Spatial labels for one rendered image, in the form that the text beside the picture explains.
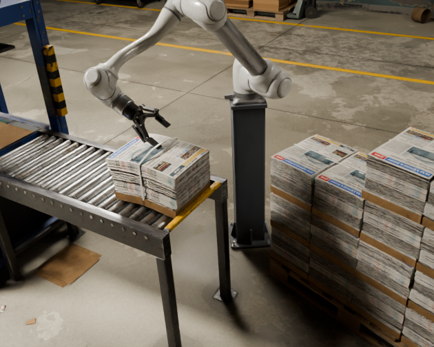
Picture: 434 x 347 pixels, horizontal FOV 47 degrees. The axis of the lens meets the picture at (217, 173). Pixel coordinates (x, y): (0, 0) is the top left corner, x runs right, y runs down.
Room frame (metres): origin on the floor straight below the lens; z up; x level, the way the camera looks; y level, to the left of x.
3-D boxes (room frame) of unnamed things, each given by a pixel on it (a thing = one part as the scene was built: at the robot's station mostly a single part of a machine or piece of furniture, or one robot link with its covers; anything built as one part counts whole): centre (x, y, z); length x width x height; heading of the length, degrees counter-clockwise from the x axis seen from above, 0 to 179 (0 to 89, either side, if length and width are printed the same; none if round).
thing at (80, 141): (2.50, 0.52, 0.74); 1.34 x 0.05 x 0.12; 57
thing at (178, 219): (1.92, 0.11, 0.81); 0.43 x 0.03 x 0.02; 147
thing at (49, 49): (3.01, 0.98, 1.05); 0.05 x 0.05 x 0.45; 57
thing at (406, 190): (1.88, -0.88, 0.95); 0.38 x 0.29 x 0.23; 131
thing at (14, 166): (2.54, 1.05, 0.77); 0.47 x 0.05 x 0.05; 147
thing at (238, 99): (2.70, -0.18, 1.03); 0.22 x 0.18 x 0.06; 91
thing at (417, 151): (1.87, -0.87, 1.06); 0.37 x 0.29 x 0.01; 131
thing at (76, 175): (2.33, 0.72, 0.77); 0.47 x 0.05 x 0.05; 147
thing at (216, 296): (2.15, -0.01, 0.01); 0.14 x 0.14 x 0.01; 57
